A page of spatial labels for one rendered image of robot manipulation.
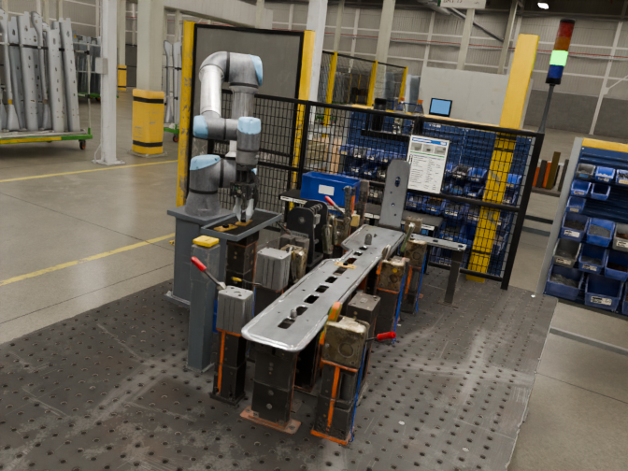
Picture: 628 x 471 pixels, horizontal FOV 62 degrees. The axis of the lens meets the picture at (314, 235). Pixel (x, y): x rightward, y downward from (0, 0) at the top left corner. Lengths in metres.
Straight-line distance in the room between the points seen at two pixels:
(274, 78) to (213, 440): 3.24
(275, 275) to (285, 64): 2.75
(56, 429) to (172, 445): 0.32
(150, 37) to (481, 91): 5.33
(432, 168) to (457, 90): 5.83
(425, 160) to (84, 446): 2.13
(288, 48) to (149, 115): 5.54
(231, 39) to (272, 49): 0.42
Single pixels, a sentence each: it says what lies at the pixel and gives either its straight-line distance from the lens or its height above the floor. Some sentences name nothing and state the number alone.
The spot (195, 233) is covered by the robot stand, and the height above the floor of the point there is 1.03.
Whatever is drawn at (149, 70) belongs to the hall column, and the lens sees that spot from 9.56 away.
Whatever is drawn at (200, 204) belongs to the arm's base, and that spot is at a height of 1.15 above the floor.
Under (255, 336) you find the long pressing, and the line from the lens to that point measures 1.48.
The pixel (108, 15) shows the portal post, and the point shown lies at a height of 2.15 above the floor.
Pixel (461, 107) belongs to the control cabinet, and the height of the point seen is 1.47.
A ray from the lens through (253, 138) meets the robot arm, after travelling 1.80.
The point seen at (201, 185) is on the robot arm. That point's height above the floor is 1.22.
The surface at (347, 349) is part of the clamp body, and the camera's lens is 1.47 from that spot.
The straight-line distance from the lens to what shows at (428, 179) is 2.95.
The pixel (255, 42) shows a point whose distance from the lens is 4.47.
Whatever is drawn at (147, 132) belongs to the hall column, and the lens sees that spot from 9.59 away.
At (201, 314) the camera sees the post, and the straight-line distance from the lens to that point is 1.77.
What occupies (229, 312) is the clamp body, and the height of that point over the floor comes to 1.00.
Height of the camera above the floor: 1.70
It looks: 17 degrees down
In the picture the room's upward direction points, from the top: 7 degrees clockwise
